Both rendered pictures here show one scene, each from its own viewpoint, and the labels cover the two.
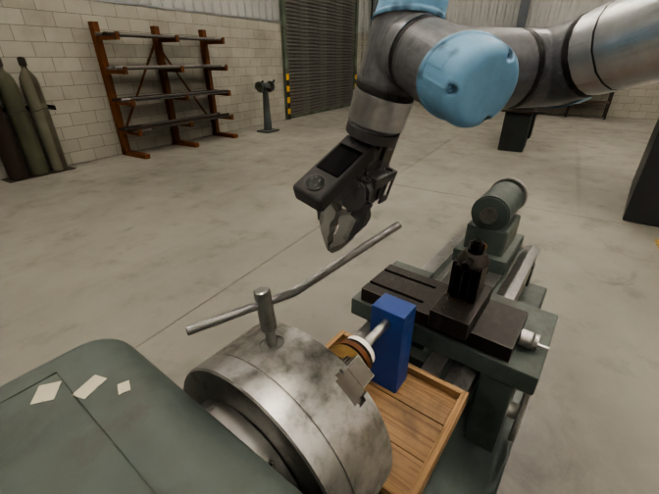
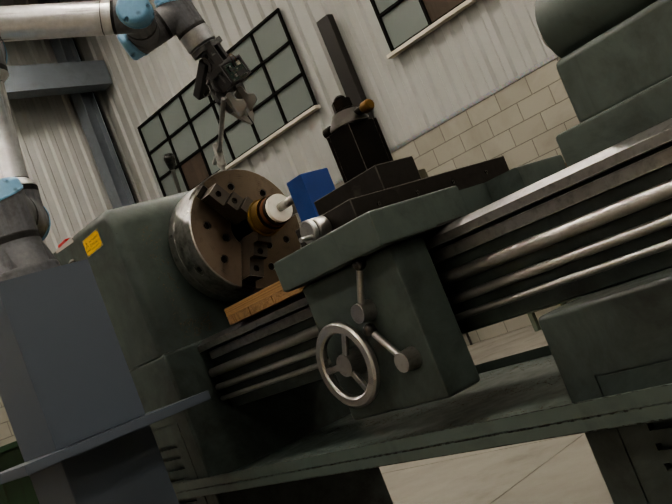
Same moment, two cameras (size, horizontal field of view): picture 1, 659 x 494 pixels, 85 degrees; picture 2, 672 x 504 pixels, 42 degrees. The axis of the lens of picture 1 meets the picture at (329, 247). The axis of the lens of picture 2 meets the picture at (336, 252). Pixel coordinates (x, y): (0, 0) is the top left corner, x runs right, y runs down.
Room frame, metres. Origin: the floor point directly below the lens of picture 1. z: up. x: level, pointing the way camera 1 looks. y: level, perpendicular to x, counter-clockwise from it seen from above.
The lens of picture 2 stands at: (1.09, -2.04, 0.78)
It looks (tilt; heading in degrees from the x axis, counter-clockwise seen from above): 4 degrees up; 104
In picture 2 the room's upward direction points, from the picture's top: 22 degrees counter-clockwise
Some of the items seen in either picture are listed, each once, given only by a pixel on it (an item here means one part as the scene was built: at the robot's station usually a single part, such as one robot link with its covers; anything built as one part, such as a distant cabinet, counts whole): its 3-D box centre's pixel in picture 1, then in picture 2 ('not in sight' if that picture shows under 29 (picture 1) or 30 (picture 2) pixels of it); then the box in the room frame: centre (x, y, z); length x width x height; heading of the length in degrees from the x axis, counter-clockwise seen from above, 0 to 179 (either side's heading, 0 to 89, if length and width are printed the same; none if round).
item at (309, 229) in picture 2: (533, 341); (310, 231); (0.69, -0.52, 0.95); 0.07 x 0.04 x 0.04; 53
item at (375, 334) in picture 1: (373, 336); (291, 200); (0.57, -0.09, 1.08); 0.13 x 0.07 x 0.07; 143
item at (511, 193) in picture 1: (494, 221); (646, 30); (1.32, -0.66, 1.01); 0.30 x 0.20 x 0.29; 143
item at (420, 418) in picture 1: (367, 402); (321, 279); (0.56, -0.09, 0.88); 0.36 x 0.30 x 0.04; 53
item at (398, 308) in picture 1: (389, 343); (325, 221); (0.63, -0.14, 1.00); 0.08 x 0.06 x 0.23; 53
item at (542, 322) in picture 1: (449, 314); (427, 221); (0.87, -0.37, 0.89); 0.53 x 0.30 x 0.06; 53
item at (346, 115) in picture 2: (474, 256); (347, 119); (0.81, -0.37, 1.13); 0.08 x 0.08 x 0.03
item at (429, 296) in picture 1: (439, 305); (407, 202); (0.85, -0.32, 0.95); 0.43 x 0.18 x 0.04; 53
